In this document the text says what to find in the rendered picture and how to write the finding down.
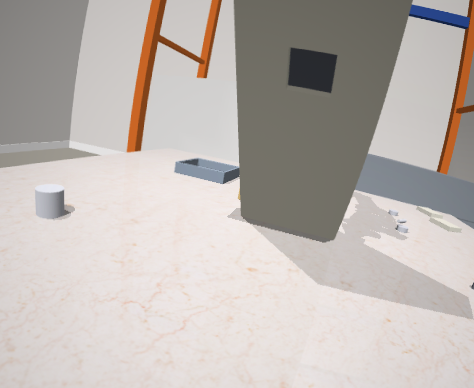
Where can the beige service panel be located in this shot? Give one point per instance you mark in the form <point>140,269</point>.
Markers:
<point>312,78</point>

